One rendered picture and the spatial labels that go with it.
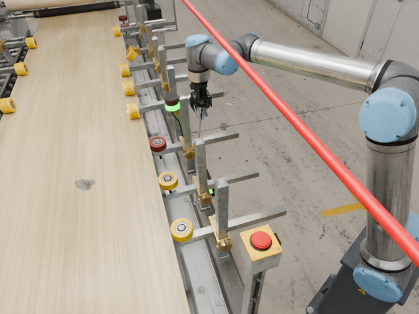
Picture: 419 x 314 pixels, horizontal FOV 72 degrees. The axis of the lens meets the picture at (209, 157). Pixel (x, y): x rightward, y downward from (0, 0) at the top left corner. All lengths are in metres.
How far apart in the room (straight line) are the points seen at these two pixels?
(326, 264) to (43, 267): 1.60
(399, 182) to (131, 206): 0.87
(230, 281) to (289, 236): 1.03
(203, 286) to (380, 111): 0.89
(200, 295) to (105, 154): 0.74
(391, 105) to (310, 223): 1.56
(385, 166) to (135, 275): 0.78
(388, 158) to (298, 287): 1.28
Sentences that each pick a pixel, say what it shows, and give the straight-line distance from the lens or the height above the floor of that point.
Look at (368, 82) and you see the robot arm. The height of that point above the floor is 1.36.
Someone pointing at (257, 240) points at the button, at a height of 1.23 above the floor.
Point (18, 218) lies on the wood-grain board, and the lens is 1.31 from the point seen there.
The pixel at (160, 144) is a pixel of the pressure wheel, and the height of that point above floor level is 0.91.
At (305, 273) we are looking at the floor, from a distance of 2.03.
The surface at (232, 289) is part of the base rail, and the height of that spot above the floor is 0.70.
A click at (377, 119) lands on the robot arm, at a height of 1.36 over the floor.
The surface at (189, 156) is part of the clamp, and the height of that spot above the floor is 0.85.
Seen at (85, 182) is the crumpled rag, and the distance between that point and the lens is 1.29.
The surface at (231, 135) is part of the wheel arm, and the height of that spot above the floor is 0.86.
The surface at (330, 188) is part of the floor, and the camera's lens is 2.50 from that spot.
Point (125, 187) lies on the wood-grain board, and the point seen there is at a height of 0.90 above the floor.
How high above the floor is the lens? 1.78
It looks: 43 degrees down
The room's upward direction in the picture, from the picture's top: 3 degrees counter-clockwise
